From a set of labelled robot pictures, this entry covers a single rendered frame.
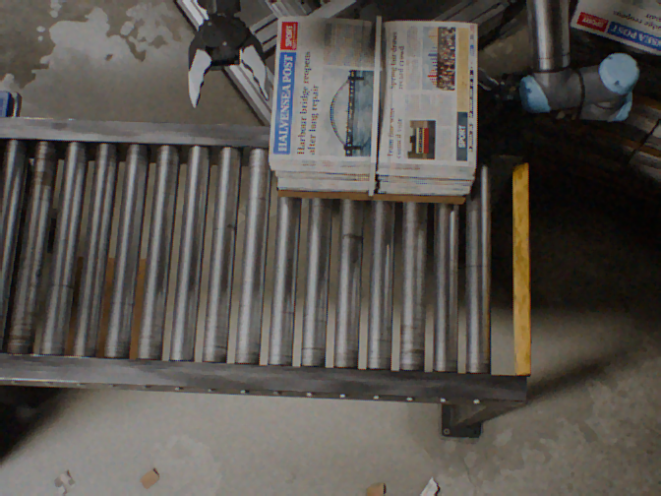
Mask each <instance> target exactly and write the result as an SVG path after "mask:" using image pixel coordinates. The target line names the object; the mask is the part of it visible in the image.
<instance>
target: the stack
mask: <svg viewBox="0 0 661 496"><path fill-rule="evenodd" d="M574 2H575V3H574ZM568 11H569V34H570V58H571V69H573V68H580V67H586V66H592V65H598V64H601V63H602V62H603V61H604V60H605V59H606V58H607V57H608V56H610V55H612V54H615V53H625V54H627V55H629V56H631V57H632V58H633V59H634V60H635V61H636V62H637V64H638V66H639V78H638V80H637V83H636V84H635V87H634V89H633V90H632V92H635V93H639V94H642V95H645V96H648V97H651V98H653V99H656V100H659V101H661V0H576V1H575V0H571V2H570V4H569V7H568ZM575 121H578V122H581V123H584V124H587V125H590V126H593V127H596V128H599V129H602V130H604V131H607V132H610V133H613V134H616V135H619V136H622V137H624V138H627V139H630V140H633V141H636V142H639V143H640V142H641V141H642V140H643V138H644V137H645V138H644V141H643V144H642V146H646V147H649V148H651V149H654V150H657V151H660V152H661V111H660V110H657V109H655V108H652V107H649V106H646V105H643V104H640V103H637V102H634V101H633V102H632V107H631V112H630V115H629V117H628V118H627V119H625V120H622V121H611V122H608V121H600V120H575ZM520 127H521V128H519V130H520V131H519V130H518V133H517V134H523V136H524V142H525V143H528V144H531V145H534V146H536V147H539V148H542V149H545V150H548V151H550V152H553V153H556V154H559V155H563V156H566V157H569V158H571V159H574V160H577V161H579V162H582V163H585V164H587V165H590V166H592V167H595V168H598V169H600V170H603V171H606V172H608V173H611V174H613V173H614V172H615V171H616V172H617V171H618V173H617V175H616V176H619V177H622V178H625V179H627V180H630V181H633V182H636V183H639V184H642V185H645V186H648V187H651V188H653V189H656V190H659V191H661V158H659V157H656V156H653V155H648V154H645V153H642V152H640V151H639V150H638V149H639V147H638V148H637V149H634V148H631V147H628V146H625V145H622V144H619V143H616V142H613V141H610V140H607V139H604V138H601V137H599V136H596V135H593V134H590V133H587V132H584V131H581V130H578V129H575V128H573V127H570V126H567V125H564V124H561V123H558V122H556V121H553V120H550V119H547V118H544V117H541V116H539V117H537V118H535V119H533V120H532V121H530V122H528V123H526V124H524V125H522V126H520ZM642 146H641V147H642ZM521 162H526V163H528V171H530V172H532V173H535V174H538V175H541V176H543V177H546V178H549V179H552V180H555V181H557V182H560V183H563V184H566V185H568V186H571V187H573V188H576V189H578V190H581V191H584V192H587V193H589V194H592V195H595V196H598V197H600V198H603V199H606V200H609V201H612V202H614V203H617V204H620V205H623V206H625V207H628V208H631V209H634V210H636V211H639V212H642V213H645V214H647V215H650V216H653V217H658V218H660V219H661V207H658V206H655V205H652V204H650V203H647V202H644V201H641V200H640V199H637V198H634V197H631V196H628V195H626V194H623V193H620V192H617V191H615V190H612V189H609V188H606V187H603V186H601V185H598V184H595V183H592V182H590V181H587V180H584V179H581V178H579V177H576V176H573V175H570V174H567V173H565V172H562V171H560V170H557V169H558V168H559V169H561V170H564V171H567V172H569V173H572V174H575V175H578V176H580V177H583V178H586V179H589V180H592V181H594V182H597V183H600V184H603V185H605V186H608V187H611V188H614V189H617V190H619V191H622V192H625V193H628V194H630V195H633V196H636V197H638V198H641V199H643V200H646V201H649V202H652V203H654V204H657V205H660V206H661V198H660V197H657V196H654V195H651V194H649V193H646V192H643V191H640V190H637V189H634V188H632V187H629V186H627V185H624V184H621V183H618V182H615V181H613V177H614V176H612V177H611V178H610V179H608V178H606V177H603V176H600V175H597V174H595V173H592V172H589V171H586V170H584V169H581V168H578V167H575V166H573V165H570V164H567V163H564V162H562V161H559V160H556V159H553V158H551V157H548V156H545V155H541V154H539V153H536V152H533V151H531V150H528V149H524V157H523V159H522V161H521Z"/></svg>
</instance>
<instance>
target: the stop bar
mask: <svg viewBox="0 0 661 496"><path fill-rule="evenodd" d="M529 196H530V193H529V192H528V163H526V162H515V163H514V164H513V166H512V205H513V315H514V376H515V377H522V378H529V377H530V376H531V344H532V339H531V335H530V265H529Z"/></svg>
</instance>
